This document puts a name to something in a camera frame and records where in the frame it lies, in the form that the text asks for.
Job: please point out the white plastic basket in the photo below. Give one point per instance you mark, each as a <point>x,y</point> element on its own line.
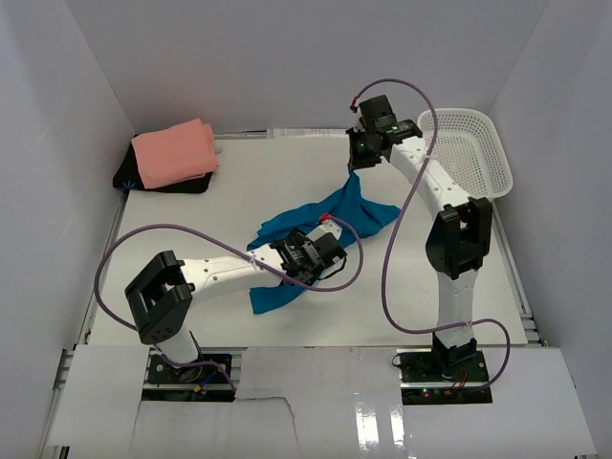
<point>470,150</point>

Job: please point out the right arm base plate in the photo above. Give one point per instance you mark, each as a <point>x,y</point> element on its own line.
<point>424,382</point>

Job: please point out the white cardboard front cover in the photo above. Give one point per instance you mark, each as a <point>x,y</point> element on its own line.
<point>318,403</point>

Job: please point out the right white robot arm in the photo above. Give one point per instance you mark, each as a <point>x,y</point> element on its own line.
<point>460,236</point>

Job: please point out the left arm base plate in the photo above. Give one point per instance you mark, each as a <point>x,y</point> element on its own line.
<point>201,384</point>

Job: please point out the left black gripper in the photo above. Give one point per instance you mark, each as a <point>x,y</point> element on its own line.
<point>297,236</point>

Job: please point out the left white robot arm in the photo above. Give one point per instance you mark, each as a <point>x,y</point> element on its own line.
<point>161,295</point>

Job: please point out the white paper label strip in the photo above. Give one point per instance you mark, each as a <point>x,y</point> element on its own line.
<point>306,133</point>

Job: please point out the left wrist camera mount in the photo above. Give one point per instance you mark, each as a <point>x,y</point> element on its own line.
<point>325,226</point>

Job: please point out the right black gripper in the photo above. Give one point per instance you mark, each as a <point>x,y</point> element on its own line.
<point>356,162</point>

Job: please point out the folded pink t shirt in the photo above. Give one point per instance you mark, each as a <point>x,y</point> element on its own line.
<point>176,154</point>

